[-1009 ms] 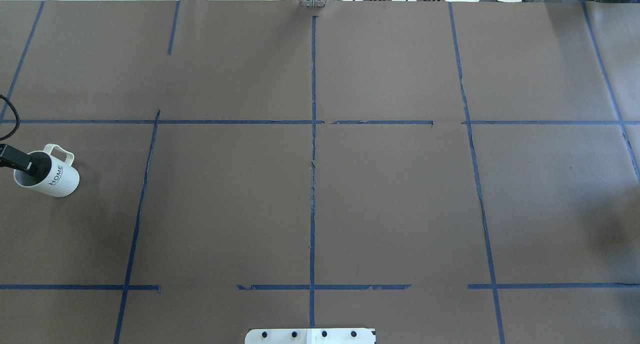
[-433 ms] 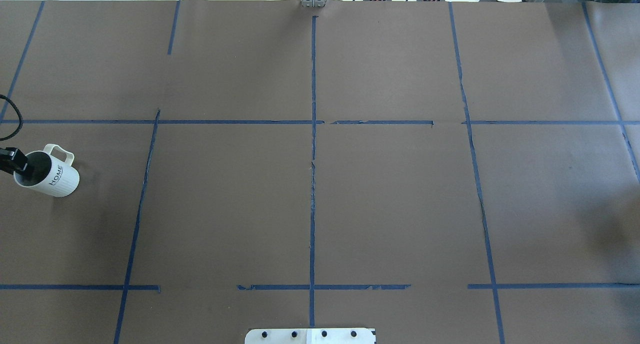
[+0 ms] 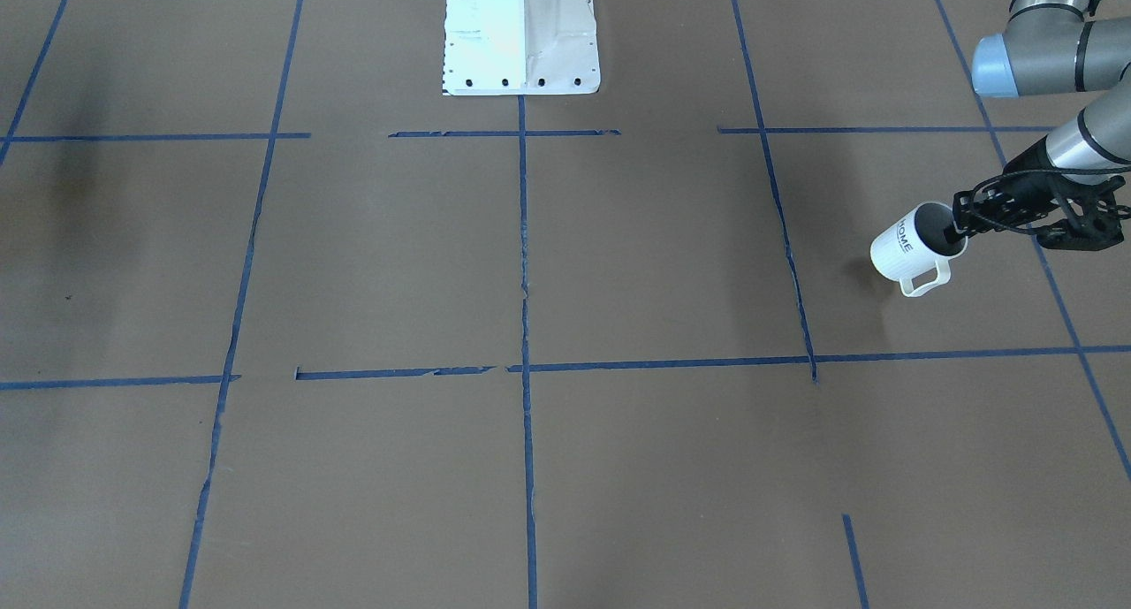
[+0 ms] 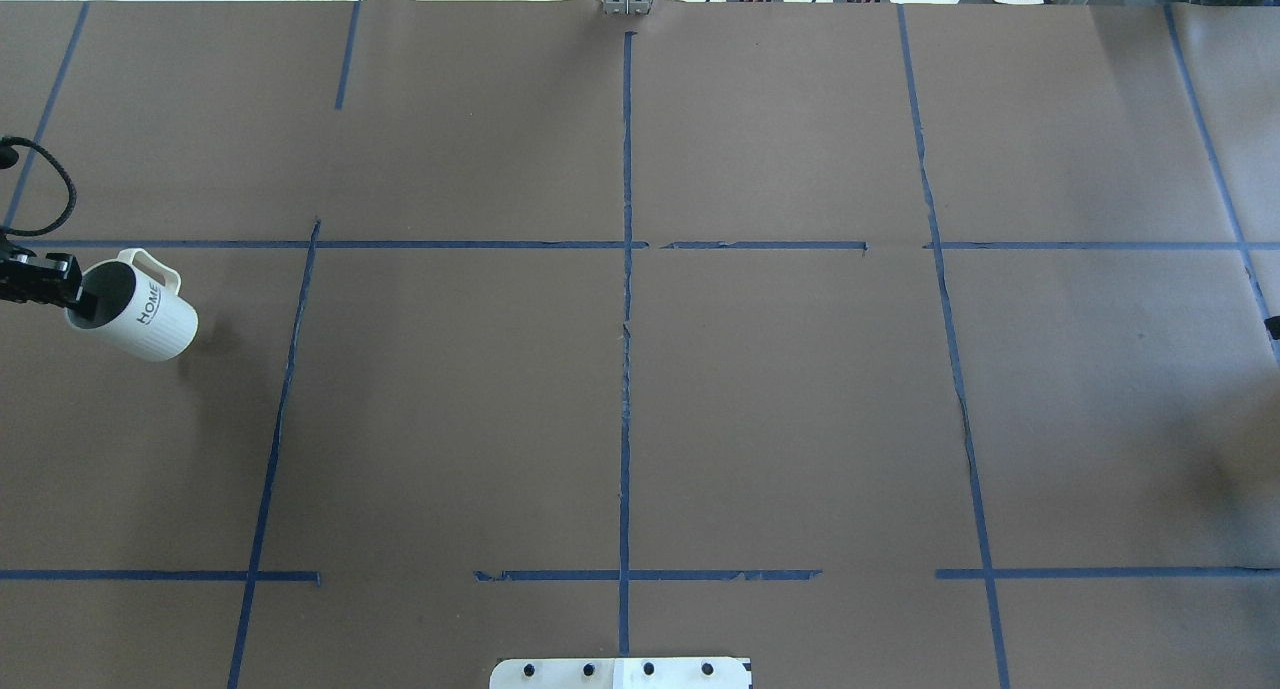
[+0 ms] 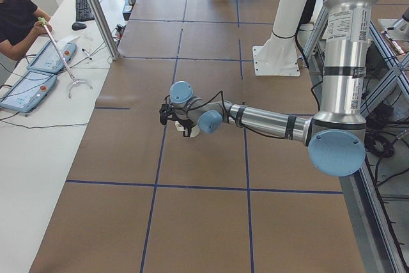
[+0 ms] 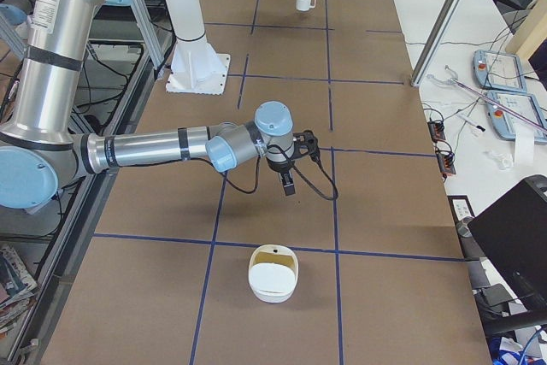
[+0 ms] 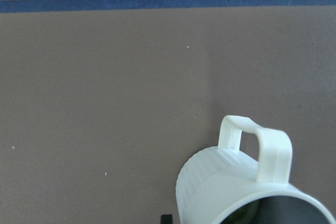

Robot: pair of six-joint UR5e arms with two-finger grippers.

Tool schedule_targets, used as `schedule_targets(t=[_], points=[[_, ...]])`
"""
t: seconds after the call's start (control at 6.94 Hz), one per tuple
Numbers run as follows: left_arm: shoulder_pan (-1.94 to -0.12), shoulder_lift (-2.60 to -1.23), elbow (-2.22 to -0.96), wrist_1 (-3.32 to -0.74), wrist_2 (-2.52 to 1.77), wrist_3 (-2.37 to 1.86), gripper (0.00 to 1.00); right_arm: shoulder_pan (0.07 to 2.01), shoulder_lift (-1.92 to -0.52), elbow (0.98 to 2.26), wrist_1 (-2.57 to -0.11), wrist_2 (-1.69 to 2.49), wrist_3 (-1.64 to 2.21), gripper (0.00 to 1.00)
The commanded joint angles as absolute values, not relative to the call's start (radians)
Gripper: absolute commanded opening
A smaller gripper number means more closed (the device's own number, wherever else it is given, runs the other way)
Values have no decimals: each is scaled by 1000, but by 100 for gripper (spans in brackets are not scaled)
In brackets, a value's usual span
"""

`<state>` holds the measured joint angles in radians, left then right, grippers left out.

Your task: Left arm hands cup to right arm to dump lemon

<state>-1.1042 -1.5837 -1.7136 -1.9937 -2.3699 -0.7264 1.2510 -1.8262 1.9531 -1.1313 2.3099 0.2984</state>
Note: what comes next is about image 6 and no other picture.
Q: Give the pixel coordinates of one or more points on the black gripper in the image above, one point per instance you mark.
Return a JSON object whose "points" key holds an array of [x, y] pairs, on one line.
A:
{"points": [[282, 171]]}

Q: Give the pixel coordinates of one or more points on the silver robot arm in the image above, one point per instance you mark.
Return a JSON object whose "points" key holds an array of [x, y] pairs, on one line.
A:
{"points": [[39, 155]]}

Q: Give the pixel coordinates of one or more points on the white lidded bin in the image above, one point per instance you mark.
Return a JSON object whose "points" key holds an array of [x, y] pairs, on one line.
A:
{"points": [[273, 273]]}

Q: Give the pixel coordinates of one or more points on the brown paper table cover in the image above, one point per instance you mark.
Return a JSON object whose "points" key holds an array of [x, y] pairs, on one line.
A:
{"points": [[381, 276]]}

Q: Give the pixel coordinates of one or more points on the left black USB hub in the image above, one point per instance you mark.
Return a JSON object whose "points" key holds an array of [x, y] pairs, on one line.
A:
{"points": [[436, 130]]}

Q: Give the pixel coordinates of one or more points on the black usb hub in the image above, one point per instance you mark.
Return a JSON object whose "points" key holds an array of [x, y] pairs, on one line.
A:
{"points": [[446, 162], [436, 130]]}

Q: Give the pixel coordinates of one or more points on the right black USB hub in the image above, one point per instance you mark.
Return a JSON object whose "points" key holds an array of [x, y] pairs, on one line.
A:
{"points": [[446, 162]]}

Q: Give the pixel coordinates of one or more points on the white marker pen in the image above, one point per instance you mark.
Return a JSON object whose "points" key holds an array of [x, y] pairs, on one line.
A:
{"points": [[471, 122]]}

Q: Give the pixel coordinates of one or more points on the far teach pendant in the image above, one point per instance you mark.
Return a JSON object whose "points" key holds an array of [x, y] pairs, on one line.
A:
{"points": [[499, 71]]}

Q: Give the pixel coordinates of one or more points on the teach pendant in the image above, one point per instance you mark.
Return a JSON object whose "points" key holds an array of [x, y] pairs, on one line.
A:
{"points": [[523, 103], [499, 71]]}

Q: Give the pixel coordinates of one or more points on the crumpled clear plastic wrap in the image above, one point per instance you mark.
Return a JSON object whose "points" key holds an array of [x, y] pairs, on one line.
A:
{"points": [[504, 161]]}

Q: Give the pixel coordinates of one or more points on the near teach pendant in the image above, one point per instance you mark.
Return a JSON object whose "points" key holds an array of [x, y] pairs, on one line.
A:
{"points": [[523, 103]]}

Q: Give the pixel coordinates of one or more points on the black monitor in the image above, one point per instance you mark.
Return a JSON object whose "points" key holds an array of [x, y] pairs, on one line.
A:
{"points": [[512, 234]]}

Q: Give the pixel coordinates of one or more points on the white paper strip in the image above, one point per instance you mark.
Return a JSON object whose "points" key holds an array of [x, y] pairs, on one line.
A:
{"points": [[524, 146]]}

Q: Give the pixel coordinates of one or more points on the stack of books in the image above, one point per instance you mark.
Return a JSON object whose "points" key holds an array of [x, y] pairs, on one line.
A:
{"points": [[18, 288]]}

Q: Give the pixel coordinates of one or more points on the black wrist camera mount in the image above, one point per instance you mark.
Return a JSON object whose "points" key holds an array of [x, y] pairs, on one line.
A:
{"points": [[306, 144]]}

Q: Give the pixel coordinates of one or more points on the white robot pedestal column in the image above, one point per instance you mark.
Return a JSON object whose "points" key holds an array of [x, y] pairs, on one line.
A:
{"points": [[191, 39]]}

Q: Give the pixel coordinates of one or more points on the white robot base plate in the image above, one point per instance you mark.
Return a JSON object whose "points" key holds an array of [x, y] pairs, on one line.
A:
{"points": [[213, 82]]}

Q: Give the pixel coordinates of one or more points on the aluminium frame post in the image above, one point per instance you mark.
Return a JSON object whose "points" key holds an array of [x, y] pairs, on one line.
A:
{"points": [[433, 41]]}

